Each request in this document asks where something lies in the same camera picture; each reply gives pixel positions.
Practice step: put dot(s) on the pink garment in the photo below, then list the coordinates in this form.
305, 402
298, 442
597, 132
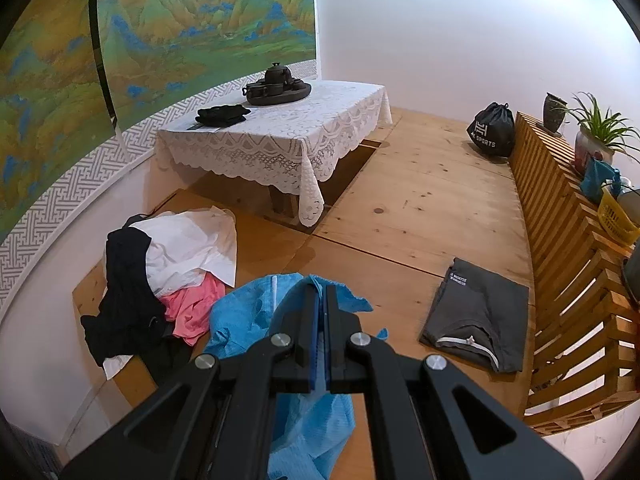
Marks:
192, 310

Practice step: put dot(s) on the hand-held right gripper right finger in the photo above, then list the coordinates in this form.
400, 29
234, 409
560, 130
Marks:
330, 355

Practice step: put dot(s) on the dark round tea tray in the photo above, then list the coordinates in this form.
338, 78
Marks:
280, 97

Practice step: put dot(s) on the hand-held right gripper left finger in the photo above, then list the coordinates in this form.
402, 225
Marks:
315, 340

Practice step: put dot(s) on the landscape wall mural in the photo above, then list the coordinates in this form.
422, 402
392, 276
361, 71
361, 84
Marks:
200, 20

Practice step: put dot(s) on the black folded cloth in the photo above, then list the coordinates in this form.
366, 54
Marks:
222, 114

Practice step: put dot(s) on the black pole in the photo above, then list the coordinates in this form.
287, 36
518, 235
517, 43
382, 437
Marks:
97, 50

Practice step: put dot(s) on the dark tea cup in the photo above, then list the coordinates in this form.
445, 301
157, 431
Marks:
253, 91
298, 83

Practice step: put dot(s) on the blue bag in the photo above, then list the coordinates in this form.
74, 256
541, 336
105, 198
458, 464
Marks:
595, 180

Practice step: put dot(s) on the white garment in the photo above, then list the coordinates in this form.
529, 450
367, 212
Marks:
185, 245

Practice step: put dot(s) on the wooden slatted railing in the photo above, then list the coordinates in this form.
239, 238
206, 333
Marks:
555, 220

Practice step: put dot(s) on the yellow plastic basket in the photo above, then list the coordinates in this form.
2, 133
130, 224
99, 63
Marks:
617, 222

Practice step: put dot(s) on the grey planter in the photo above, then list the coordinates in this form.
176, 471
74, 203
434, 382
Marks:
631, 202

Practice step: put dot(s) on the dark teapot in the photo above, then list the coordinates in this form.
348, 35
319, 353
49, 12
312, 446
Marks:
276, 76

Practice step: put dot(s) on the dark ceramic vase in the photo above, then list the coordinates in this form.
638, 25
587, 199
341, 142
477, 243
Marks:
554, 112

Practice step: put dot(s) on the grey folded garment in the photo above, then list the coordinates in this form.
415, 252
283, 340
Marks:
475, 310

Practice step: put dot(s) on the table with white lace cloth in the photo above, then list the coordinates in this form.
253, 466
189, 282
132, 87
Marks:
280, 130

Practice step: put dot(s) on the potted spider plant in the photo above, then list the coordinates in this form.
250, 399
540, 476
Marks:
592, 147

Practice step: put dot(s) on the black garment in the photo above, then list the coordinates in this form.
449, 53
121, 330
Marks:
125, 290

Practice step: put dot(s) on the blue garment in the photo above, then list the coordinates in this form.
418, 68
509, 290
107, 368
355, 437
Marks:
240, 320

